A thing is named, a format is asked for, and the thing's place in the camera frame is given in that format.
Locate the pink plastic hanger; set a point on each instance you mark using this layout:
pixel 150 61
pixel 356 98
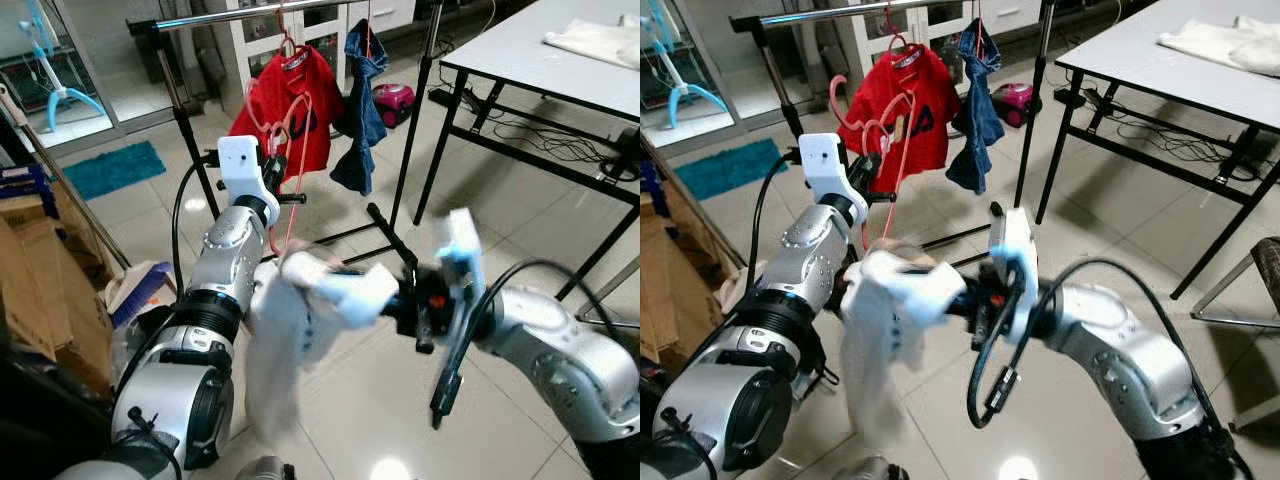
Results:
pixel 903 165
pixel 302 150

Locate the thin white T-shirt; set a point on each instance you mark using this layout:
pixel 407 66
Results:
pixel 880 320
pixel 290 330

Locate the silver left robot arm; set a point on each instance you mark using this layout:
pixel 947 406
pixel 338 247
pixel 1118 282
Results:
pixel 215 260
pixel 800 260

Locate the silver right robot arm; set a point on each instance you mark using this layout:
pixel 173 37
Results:
pixel 1130 350
pixel 560 350

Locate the red thin hanger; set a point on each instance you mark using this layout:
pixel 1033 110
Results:
pixel 287 42
pixel 897 42

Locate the red FILA T-shirt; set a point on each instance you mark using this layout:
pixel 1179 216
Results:
pixel 935 120
pixel 325 100

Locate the blue denim shorts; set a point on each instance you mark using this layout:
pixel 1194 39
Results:
pixel 365 110
pixel 980 110

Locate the white glass-door cabinet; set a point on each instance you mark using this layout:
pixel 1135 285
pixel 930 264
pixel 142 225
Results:
pixel 860 50
pixel 250 60

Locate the teal floor mat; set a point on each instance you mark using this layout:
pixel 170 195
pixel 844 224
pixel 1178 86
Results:
pixel 115 168
pixel 730 170

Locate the pink vacuum cleaner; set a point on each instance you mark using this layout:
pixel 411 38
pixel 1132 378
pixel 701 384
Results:
pixel 1012 100
pixel 395 100

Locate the metal clothes rack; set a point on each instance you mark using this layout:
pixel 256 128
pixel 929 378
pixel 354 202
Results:
pixel 830 15
pixel 200 18

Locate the wooden stick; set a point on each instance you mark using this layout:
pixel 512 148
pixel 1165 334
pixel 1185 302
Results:
pixel 60 175
pixel 690 190

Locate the grey left robot leg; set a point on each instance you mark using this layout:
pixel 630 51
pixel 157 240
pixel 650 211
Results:
pixel 878 470
pixel 268 470

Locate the light blue stand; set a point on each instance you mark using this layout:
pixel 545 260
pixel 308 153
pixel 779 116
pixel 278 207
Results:
pixel 60 95
pixel 685 95

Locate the large cardboard box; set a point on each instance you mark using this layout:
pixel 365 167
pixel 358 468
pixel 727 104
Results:
pixel 665 290
pixel 40 290

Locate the blue box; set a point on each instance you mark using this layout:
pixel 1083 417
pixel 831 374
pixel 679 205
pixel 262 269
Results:
pixel 22 182

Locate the white table black legs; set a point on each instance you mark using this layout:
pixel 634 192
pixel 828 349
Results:
pixel 1150 70
pixel 530 60

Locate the white spread garment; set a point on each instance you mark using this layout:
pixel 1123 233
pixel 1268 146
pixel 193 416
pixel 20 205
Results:
pixel 600 42
pixel 1230 45

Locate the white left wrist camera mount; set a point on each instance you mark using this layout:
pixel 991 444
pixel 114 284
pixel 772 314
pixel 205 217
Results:
pixel 822 165
pixel 240 165

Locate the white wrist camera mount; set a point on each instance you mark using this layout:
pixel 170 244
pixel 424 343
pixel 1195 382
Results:
pixel 465 240
pixel 822 165
pixel 1015 240
pixel 240 165

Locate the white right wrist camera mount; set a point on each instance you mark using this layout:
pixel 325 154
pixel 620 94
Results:
pixel 1015 240
pixel 465 240

